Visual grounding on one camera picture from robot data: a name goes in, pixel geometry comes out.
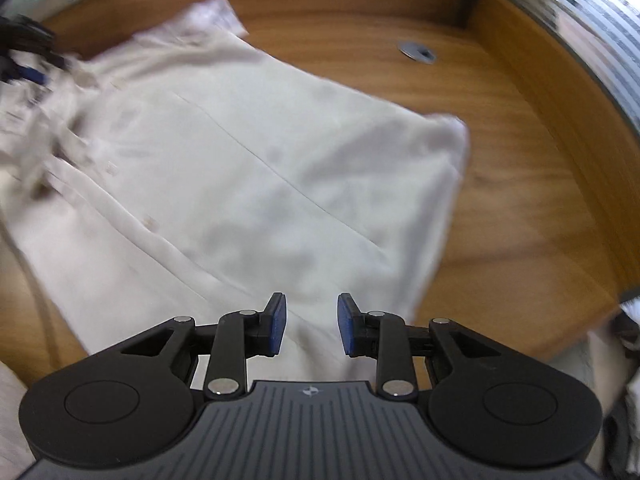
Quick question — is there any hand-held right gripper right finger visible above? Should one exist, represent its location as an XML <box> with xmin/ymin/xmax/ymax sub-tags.
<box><xmin>337</xmin><ymin>292</ymin><xmax>501</xmax><ymax>401</ymax></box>

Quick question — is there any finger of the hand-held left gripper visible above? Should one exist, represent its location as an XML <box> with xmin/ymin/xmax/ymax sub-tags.
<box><xmin>0</xmin><ymin>57</ymin><xmax>68</xmax><ymax>88</ymax></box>
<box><xmin>0</xmin><ymin>14</ymin><xmax>58</xmax><ymax>57</ymax></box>

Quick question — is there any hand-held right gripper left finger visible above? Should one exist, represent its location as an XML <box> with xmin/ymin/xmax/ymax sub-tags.
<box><xmin>120</xmin><ymin>291</ymin><xmax>288</xmax><ymax>401</ymax></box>

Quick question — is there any white shirt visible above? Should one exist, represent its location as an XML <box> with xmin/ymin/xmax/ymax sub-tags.
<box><xmin>0</xmin><ymin>0</ymin><xmax>471</xmax><ymax>396</ymax></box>

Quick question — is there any white and dark clothes pile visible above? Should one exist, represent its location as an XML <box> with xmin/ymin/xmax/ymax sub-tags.
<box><xmin>587</xmin><ymin>290</ymin><xmax>640</xmax><ymax>480</ymax></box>

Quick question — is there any light grey cloth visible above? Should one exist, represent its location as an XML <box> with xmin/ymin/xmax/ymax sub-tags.
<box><xmin>0</xmin><ymin>360</ymin><xmax>33</xmax><ymax>480</ymax></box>

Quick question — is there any wooden desk partition grey rim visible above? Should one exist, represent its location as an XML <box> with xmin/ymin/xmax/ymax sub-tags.
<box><xmin>465</xmin><ymin>0</ymin><xmax>640</xmax><ymax>316</ymax></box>

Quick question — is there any metal desk cable grommet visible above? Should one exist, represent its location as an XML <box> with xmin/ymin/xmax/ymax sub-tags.
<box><xmin>397</xmin><ymin>40</ymin><xmax>438</xmax><ymax>64</ymax></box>

